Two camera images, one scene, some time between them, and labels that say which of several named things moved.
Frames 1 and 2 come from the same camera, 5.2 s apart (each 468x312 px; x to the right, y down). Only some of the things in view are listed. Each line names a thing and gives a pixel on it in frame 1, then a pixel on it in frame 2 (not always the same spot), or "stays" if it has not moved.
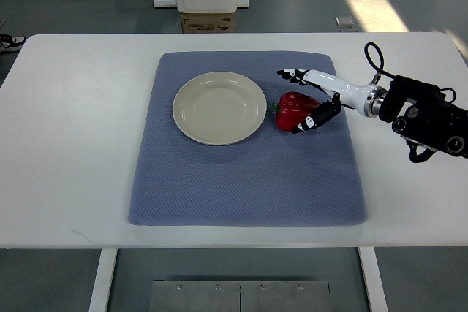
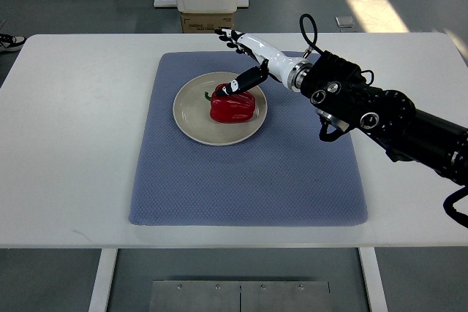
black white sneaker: (9, 43) stays
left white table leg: (99, 297) stays
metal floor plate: (239, 296) stays
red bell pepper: (292, 108) -> (237, 107)
